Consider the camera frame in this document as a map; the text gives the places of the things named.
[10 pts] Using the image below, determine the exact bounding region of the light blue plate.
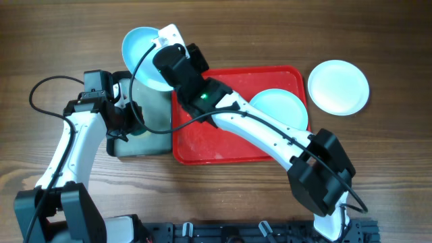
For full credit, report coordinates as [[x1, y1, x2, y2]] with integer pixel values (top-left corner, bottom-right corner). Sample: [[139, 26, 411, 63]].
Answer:
[[121, 27, 173, 92]]

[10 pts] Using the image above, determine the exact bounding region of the white plate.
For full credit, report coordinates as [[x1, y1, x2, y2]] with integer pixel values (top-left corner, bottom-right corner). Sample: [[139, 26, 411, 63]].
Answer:
[[307, 60, 370, 116]]

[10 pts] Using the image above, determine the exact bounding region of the green yellow sponge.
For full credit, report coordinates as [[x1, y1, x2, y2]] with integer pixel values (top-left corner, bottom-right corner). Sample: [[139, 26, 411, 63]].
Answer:
[[130, 129, 152, 139]]

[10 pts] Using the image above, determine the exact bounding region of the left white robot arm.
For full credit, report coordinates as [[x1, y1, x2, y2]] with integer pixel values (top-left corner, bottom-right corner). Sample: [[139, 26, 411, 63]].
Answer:
[[14, 99, 148, 242]]

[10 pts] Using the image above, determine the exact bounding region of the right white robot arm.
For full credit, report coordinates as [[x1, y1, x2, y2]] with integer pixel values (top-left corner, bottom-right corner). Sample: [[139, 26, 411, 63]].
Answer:
[[153, 44, 356, 241]]

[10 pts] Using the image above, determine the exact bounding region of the dark grey metal tray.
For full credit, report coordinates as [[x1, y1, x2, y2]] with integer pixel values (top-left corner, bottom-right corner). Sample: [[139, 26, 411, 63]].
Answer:
[[106, 71, 172, 157]]

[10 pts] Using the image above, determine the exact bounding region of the red plastic tray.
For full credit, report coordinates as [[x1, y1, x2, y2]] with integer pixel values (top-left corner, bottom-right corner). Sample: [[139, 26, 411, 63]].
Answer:
[[172, 65, 310, 165]]

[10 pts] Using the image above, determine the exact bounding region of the light green plate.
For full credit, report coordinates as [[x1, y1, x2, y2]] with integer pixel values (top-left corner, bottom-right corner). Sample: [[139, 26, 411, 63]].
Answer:
[[249, 88, 308, 130]]

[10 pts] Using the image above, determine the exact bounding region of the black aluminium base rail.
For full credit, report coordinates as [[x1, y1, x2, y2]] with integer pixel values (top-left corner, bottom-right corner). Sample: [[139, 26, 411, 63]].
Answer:
[[144, 219, 381, 243]]

